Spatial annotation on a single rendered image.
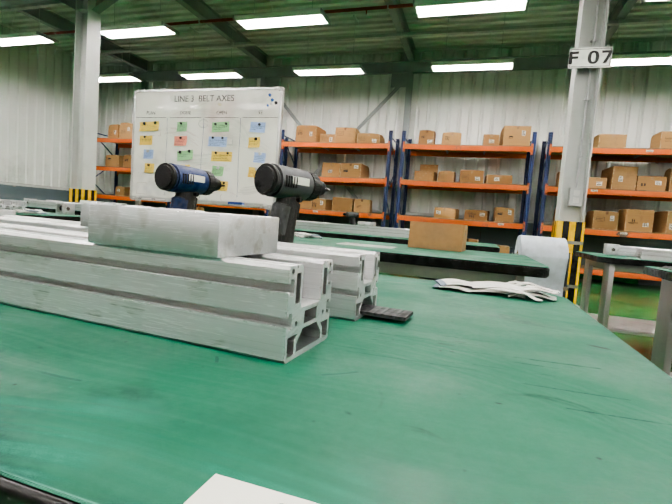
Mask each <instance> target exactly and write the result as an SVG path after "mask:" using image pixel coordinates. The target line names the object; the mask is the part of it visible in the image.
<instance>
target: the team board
mask: <svg viewBox="0 0 672 504"><path fill-rule="evenodd" d="M284 92H285V89H284V88H283V87H280V86H274V87H245V88H202V89H159V90H141V89H140V90H134V104H133V130H132V155H131V180H130V199H132V200H135V205H139V206H141V200H148V201H163V202H171V198H172V197H173V196H175V192H168V191H165V190H161V189H159V188H158V187H157V185H156V183H155V179H154V174H155V171H156V169H157V167H158V166H159V165H160V164H162V163H173V164H178V165H183V166H188V167H193V168H198V169H202V170H205V171H210V172H211V173H213V175H214V176H215V177H216V178H217V179H219V180H220V181H221V184H224V185H225V187H221V188H220V189H219V190H218V191H214V192H213V193H212V194H210V195H199V196H198V197H197V198H198V201H197V204H205V205H218V206H232V207H246V208H260V209H267V210H269V216H268V217H270V214H271V208H272V203H274V202H276V198H275V197H268V196H266V195H261V194H260V193H259V192H258V191H257V190H256V188H255V184H254V176H255V173H256V171H257V169H258V167H259V166H261V165H262V164H264V163H270V164H271V163H273V164H278V165H280V152H281V137H282V122H283V106H284Z"/></svg>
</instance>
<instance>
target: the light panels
mask: <svg viewBox="0 0 672 504"><path fill-rule="evenodd" d="M525 4H526V0H504V1H491V2H478V3H465V4H452V5H439V6H426V7H416V8H417V12H418V15H419V17H427V16H441V15H456V14H470V13H484V12H499V11H513V10H524V9H525ZM238 22H239V23H240V24H241V25H242V26H243V27H245V28H246V29H255V28H269V27H284V26H298V25H312V24H327V22H326V21H325V20H324V18H323V17H322V15H309V16H296V17H283V18H270V19H257V20H244V21H238ZM101 34H103V35H105V36H107V37H109V38H111V39H112V38H126V37H140V36H155V35H169V34H174V33H173V32H171V31H170V30H168V29H167V28H165V27H153V28H140V29H126V30H113V31H101ZM40 43H54V42H52V41H50V40H47V39H45V38H43V37H41V36H35V37H22V38H9V39H0V46H11V45H26V44H40ZM512 64H513V63H503V64H475V65H446V66H432V67H433V71H463V70H495V69H512ZM654 64H672V58H645V59H617V60H612V62H611V66H622V65H654ZM295 72H296V73H297V74H298V75H300V76H304V75H336V74H364V73H363V72H362V71H361V69H333V70H304V71H295ZM182 76H184V77H185V78H187V79H209V78H241V77H240V76H239V75H237V74H236V73H219V74H191V75H182ZM113 81H140V80H137V79H135V78H133V77H106V78H99V82H113Z"/></svg>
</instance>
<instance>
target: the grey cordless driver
mask: <svg viewBox="0 0 672 504"><path fill-rule="evenodd" d="M254 184H255V188H256V190H257V191H258V192H259V193H260V194H261V195H266V196H268V197H275V198H276V202H274V203H272V208H271V214H270V217H278V218H279V228H278V242H286V243H293V240H294V233H295V227H296V220H297V218H298V217H299V211H300V204H299V203H301V202H302V201H303V200H305V201H310V200H311V201H313V200H314V199H316V198H317V197H318V196H321V195H323V194H324V193H325V192H326V191H327V192H329V191H330V189H329V188H326V185H325V183H324V182H322V181H321V180H320V178H319V177H318V175H316V174H315V173H311V172H308V171H305V170H301V169H297V168H292V167H287V166H283V165H278V164H273V163H271V164H270V163H264V164H262V165H261V166H259V167H258V169H257V171H256V173H255V176H254Z"/></svg>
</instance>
